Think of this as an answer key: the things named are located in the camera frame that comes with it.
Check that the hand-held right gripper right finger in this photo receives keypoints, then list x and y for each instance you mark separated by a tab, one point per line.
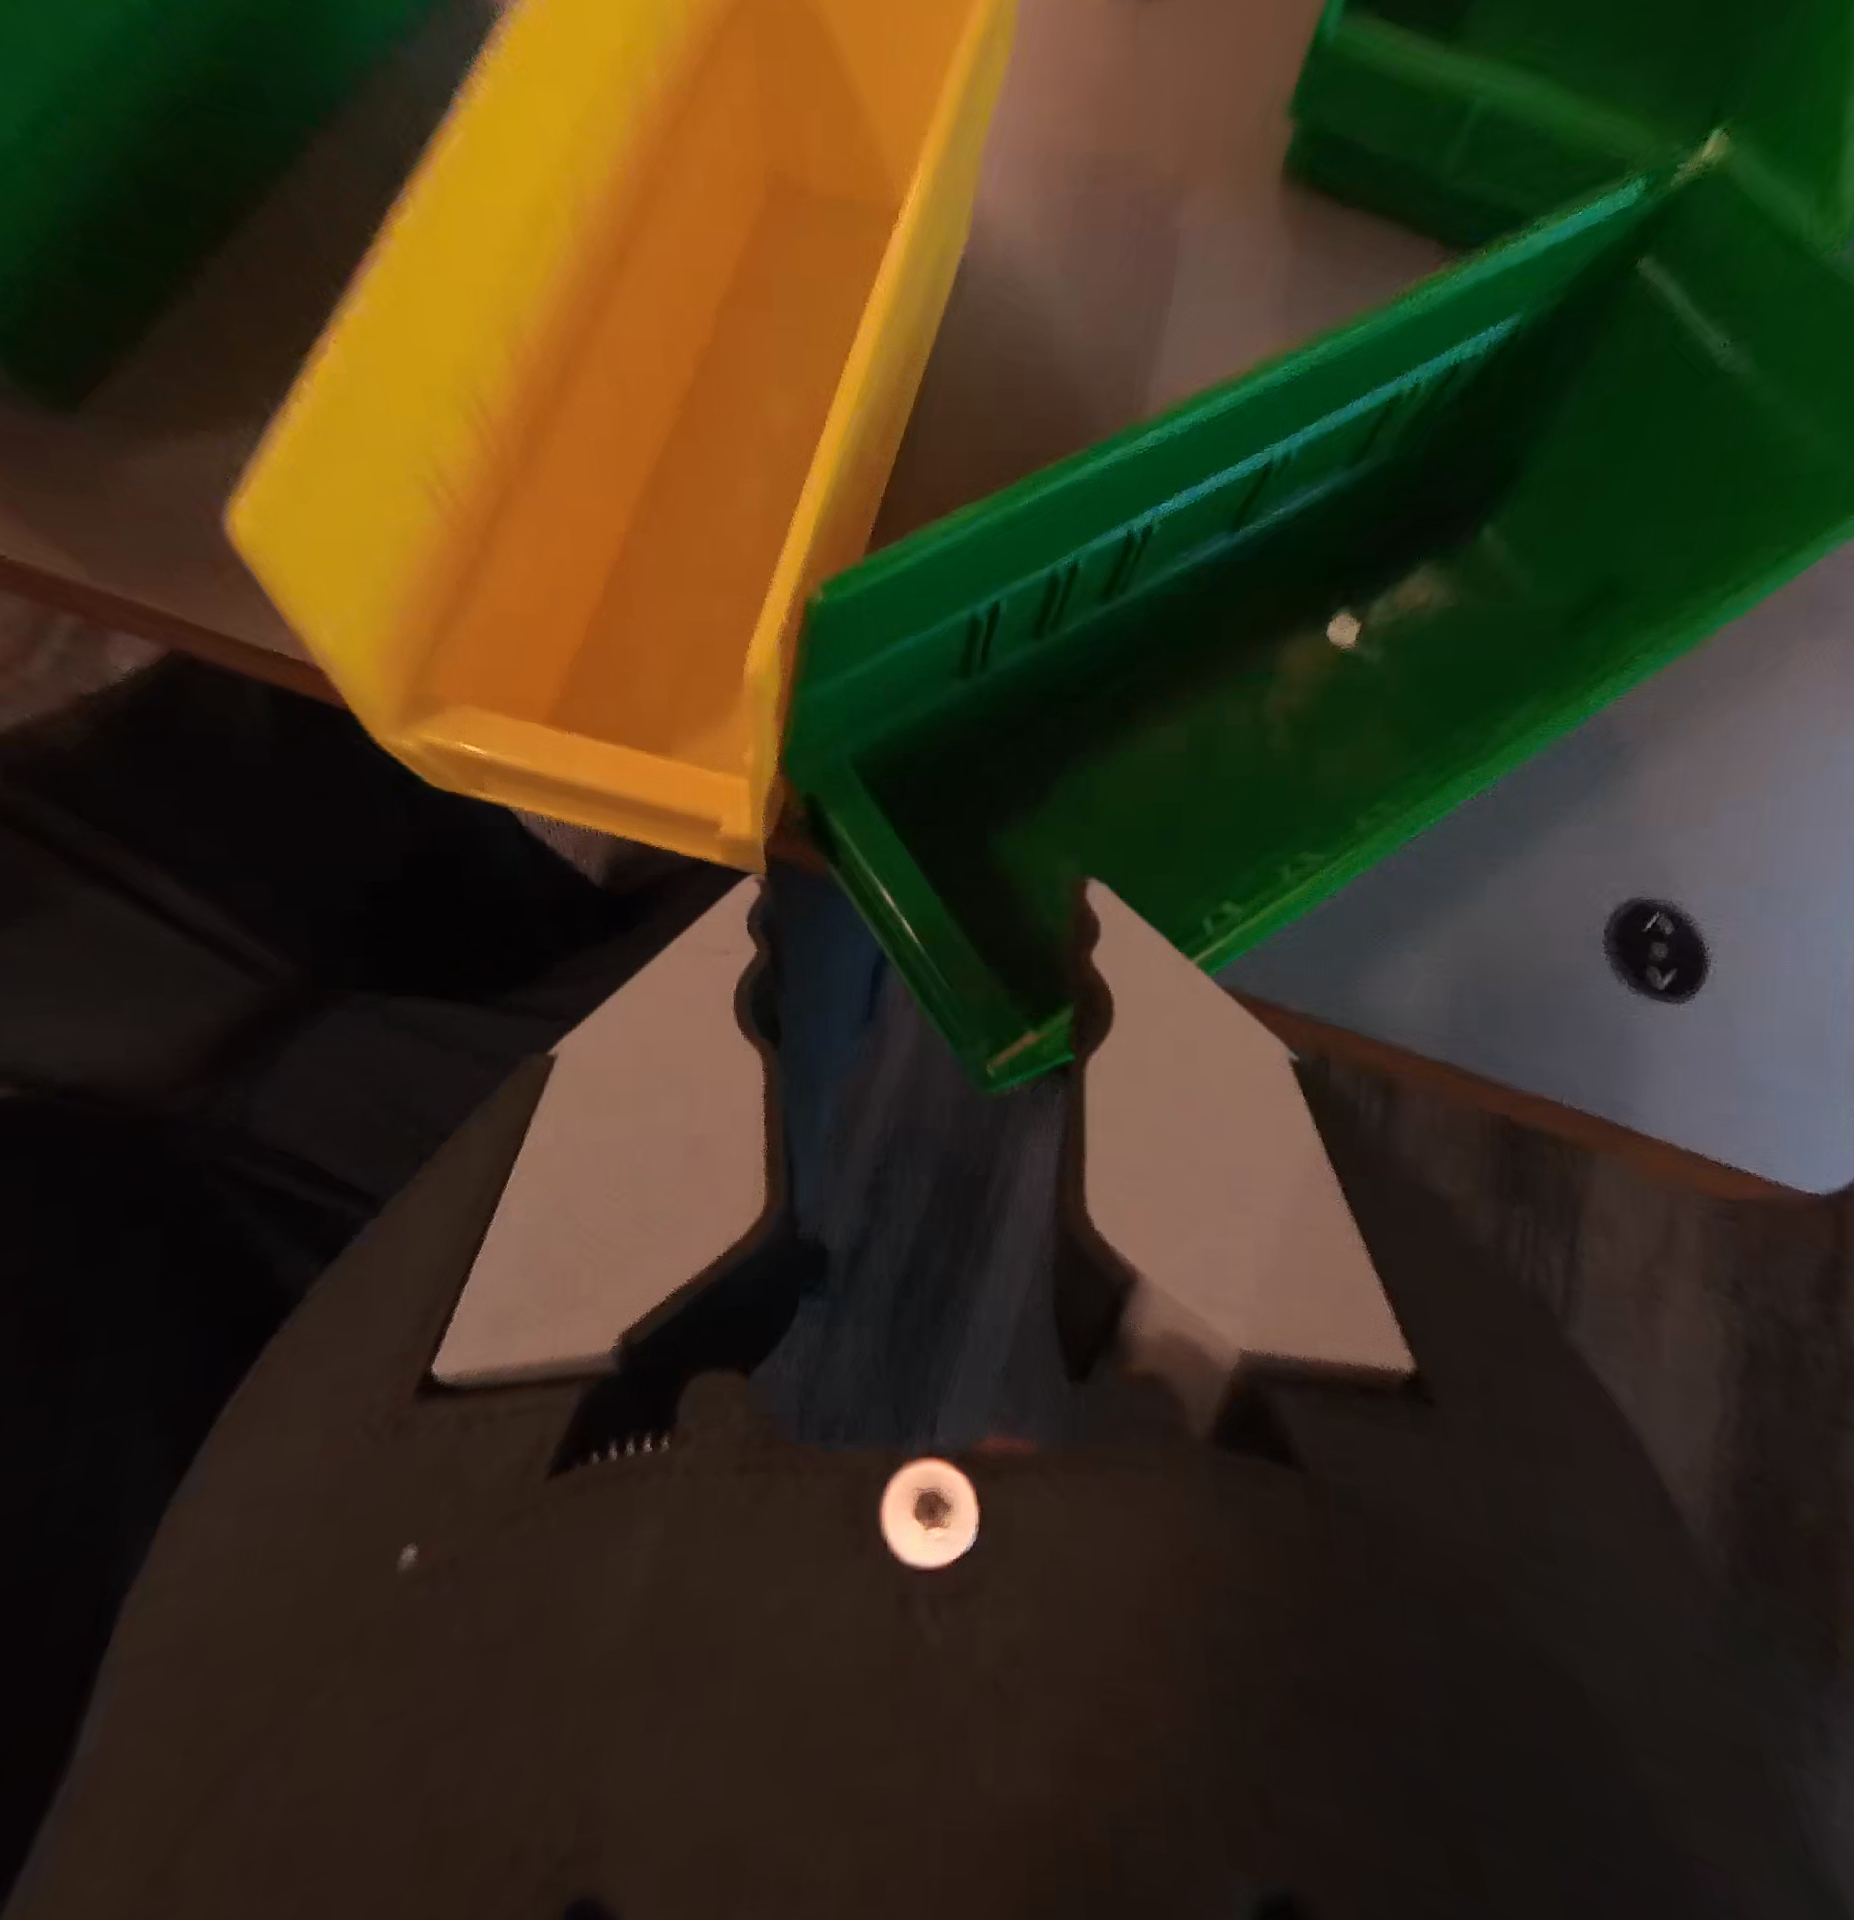
1227	1185

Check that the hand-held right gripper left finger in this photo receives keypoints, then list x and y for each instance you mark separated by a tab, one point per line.
613	1185

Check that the black round desk controller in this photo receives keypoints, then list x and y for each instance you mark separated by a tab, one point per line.
1656	950

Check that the yellow plastic bin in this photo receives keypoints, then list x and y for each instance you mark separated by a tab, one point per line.
567	525

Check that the green plastic bin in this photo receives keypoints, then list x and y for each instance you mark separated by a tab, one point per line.
1316	751
1543	91
117	181

